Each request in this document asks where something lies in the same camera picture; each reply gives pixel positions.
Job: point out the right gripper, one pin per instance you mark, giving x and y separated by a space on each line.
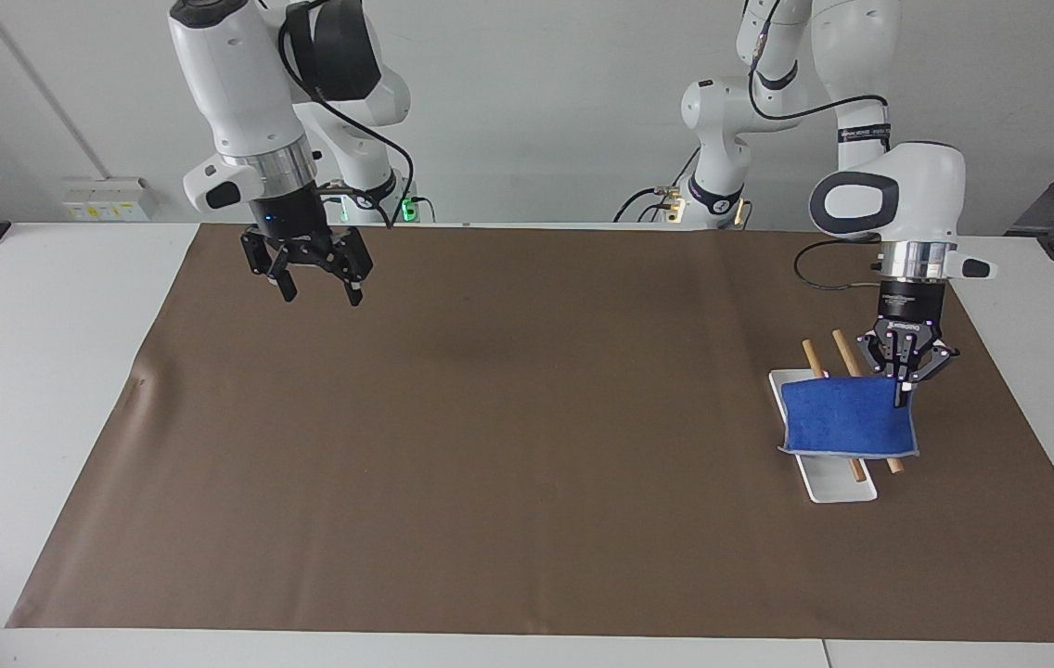
295 223

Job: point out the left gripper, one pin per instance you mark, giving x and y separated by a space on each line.
911 306

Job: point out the blue towel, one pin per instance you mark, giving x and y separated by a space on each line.
847 417

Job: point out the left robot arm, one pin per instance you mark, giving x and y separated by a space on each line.
926 186

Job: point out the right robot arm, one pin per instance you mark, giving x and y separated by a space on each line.
239 83

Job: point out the wooden rack rod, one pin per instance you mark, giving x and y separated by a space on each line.
844 351
811 357

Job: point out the white rack base tray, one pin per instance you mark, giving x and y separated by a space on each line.
838 487

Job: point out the white wall socket box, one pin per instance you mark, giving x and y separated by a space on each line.
109 199

